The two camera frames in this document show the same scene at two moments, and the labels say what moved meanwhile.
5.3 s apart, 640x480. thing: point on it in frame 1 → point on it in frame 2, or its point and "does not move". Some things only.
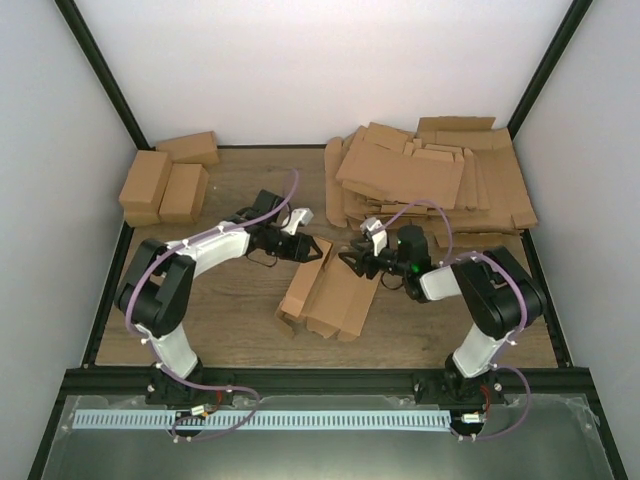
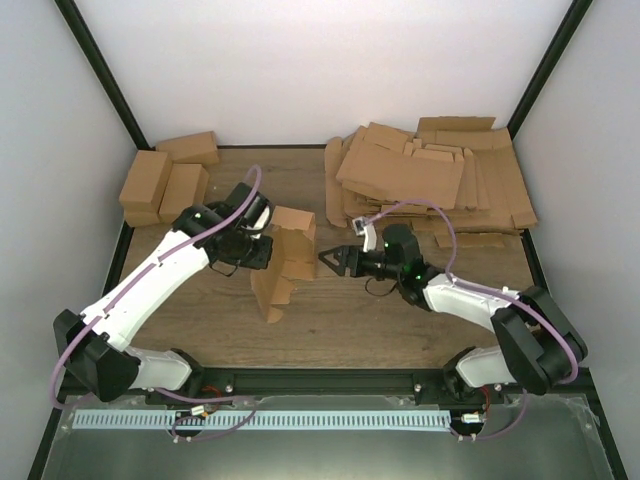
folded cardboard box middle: [183, 193] does not move
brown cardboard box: [330, 295] → [292, 257]
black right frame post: [558, 48] does not move
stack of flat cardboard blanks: [461, 168] does not move
